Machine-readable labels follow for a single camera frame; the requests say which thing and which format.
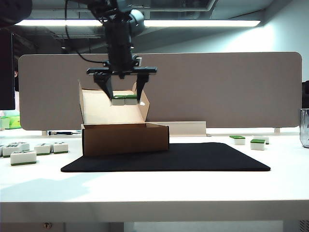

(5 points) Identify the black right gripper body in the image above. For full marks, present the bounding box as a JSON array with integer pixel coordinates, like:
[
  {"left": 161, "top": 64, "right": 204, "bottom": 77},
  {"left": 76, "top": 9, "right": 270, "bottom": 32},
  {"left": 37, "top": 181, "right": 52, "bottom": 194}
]
[{"left": 86, "top": 44, "right": 158, "bottom": 79}]

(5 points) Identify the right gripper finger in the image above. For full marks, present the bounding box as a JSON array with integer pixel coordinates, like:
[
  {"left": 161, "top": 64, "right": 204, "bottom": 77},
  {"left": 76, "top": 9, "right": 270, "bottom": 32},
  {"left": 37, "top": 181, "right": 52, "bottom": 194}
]
[
  {"left": 93, "top": 72, "right": 114, "bottom": 101},
  {"left": 135, "top": 72, "right": 150, "bottom": 102}
]

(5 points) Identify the open brown cardboard box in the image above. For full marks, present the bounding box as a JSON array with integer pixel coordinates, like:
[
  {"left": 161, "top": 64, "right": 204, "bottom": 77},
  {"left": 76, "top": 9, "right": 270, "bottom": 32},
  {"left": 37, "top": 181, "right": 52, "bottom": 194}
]
[{"left": 77, "top": 81, "right": 170, "bottom": 157}]

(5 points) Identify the black screwdriver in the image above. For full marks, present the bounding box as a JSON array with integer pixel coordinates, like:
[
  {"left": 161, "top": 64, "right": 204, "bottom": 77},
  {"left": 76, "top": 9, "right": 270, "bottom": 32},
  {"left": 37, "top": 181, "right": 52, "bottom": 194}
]
[{"left": 48, "top": 131, "right": 82, "bottom": 136}]

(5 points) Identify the grey desk divider panel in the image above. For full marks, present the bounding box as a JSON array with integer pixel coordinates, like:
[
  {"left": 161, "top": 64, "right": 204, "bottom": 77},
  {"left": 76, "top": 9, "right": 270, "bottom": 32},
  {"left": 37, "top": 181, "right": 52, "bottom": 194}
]
[{"left": 18, "top": 52, "right": 303, "bottom": 132}]

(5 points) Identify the black rectangular mat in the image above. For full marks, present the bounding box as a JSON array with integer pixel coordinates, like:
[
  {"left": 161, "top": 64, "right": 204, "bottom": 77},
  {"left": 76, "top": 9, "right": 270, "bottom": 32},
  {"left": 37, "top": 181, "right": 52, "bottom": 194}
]
[{"left": 60, "top": 142, "right": 271, "bottom": 173}]

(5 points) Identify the black monitor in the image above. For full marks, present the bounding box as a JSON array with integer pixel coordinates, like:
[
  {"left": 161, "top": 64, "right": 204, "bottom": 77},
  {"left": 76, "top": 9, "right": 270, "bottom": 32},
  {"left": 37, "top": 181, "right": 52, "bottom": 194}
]
[{"left": 0, "top": 28, "right": 16, "bottom": 111}]

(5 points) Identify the white green snack package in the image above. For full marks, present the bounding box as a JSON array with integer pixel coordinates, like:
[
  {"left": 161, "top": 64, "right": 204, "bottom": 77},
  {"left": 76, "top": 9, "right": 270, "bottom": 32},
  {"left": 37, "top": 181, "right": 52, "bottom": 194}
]
[{"left": 0, "top": 116, "right": 10, "bottom": 131}]

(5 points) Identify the black object beside divider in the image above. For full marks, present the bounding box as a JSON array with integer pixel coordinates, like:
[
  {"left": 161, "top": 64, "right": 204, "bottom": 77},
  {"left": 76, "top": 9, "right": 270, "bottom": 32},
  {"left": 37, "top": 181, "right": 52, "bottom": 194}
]
[{"left": 301, "top": 81, "right": 309, "bottom": 110}]

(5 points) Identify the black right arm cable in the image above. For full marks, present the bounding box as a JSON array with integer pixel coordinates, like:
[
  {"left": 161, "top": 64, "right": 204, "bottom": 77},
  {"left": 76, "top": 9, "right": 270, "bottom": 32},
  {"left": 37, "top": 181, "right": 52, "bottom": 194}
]
[{"left": 64, "top": 0, "right": 109, "bottom": 66}]

